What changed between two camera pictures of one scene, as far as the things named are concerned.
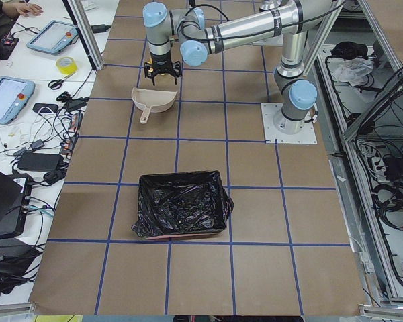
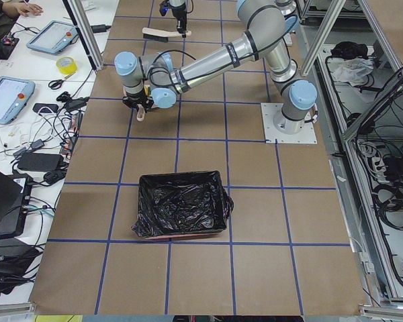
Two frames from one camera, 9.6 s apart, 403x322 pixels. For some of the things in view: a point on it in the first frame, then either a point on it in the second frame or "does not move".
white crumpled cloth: (352, 70) does not move
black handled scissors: (56, 84) does not move
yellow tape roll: (67, 65) does not move
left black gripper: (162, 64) -> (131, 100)
